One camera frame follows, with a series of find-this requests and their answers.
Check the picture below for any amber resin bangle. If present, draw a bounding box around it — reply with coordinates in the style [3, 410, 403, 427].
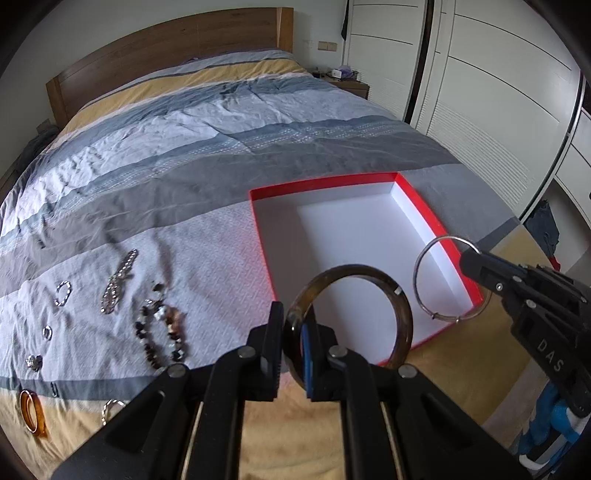
[19, 389, 47, 438]

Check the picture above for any silver chain bracelet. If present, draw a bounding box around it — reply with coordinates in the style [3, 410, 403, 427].
[100, 248, 139, 316]

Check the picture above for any small twisted silver bracelet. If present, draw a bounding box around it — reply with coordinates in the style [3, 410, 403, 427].
[100, 398, 129, 428]

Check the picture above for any silver brooch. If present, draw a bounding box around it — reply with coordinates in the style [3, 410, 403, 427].
[25, 354, 43, 372]

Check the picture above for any thin gold bangle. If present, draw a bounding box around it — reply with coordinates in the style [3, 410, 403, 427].
[412, 234, 492, 323]

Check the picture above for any dark olive bangle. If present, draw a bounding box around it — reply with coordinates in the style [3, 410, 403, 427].
[283, 264, 414, 387]

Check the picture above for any wooden nightstand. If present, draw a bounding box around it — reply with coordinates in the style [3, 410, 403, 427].
[311, 66, 370, 100]

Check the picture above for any dark clothes pile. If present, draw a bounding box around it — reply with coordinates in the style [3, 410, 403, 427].
[13, 124, 60, 174]

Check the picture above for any white wardrobe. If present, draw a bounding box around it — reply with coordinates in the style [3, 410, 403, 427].
[344, 1, 584, 218]

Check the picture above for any wooden headboard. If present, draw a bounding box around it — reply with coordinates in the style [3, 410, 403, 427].
[46, 7, 294, 128]

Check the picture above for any black white beaded bracelet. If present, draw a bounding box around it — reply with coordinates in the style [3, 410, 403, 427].
[134, 283, 189, 370]

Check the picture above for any red jewelry box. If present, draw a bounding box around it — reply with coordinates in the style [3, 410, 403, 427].
[248, 171, 485, 368]

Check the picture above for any striped bed duvet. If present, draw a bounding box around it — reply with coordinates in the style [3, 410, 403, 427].
[1, 50, 546, 479]

